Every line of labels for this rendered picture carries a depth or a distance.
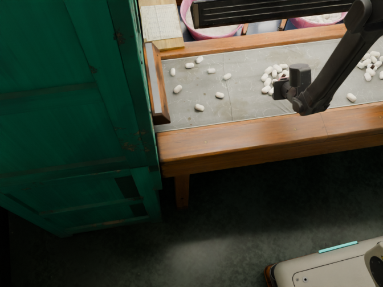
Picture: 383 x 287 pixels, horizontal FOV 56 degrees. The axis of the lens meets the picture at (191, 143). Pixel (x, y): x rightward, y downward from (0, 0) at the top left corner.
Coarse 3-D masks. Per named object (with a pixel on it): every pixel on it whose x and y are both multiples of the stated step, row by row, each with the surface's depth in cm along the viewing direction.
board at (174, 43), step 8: (144, 0) 146; (152, 0) 146; (160, 0) 146; (168, 0) 147; (176, 8) 145; (144, 40) 138; (152, 40) 138; (160, 40) 138; (168, 40) 138; (176, 40) 138; (160, 48) 137; (168, 48) 137; (176, 48) 138
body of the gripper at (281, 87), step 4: (280, 80) 118; (284, 80) 118; (288, 80) 118; (276, 84) 118; (280, 84) 118; (284, 84) 117; (288, 84) 116; (276, 88) 118; (280, 88) 119; (284, 88) 116; (288, 88) 114; (276, 92) 119; (280, 92) 119; (284, 92) 116; (272, 96) 121; (276, 96) 120; (280, 96) 120; (284, 96) 117
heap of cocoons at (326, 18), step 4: (312, 16) 149; (316, 16) 149; (320, 16) 150; (324, 16) 150; (328, 16) 150; (332, 16) 150; (336, 16) 151; (340, 16) 151; (312, 20) 148; (316, 20) 150; (320, 20) 148; (324, 20) 150; (328, 20) 148; (332, 20) 149
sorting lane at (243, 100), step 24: (264, 48) 142; (288, 48) 143; (312, 48) 143; (168, 72) 137; (192, 72) 137; (216, 72) 137; (240, 72) 138; (312, 72) 138; (360, 72) 139; (168, 96) 133; (192, 96) 133; (240, 96) 134; (264, 96) 134; (336, 96) 134; (360, 96) 135; (192, 120) 129; (216, 120) 129; (240, 120) 129
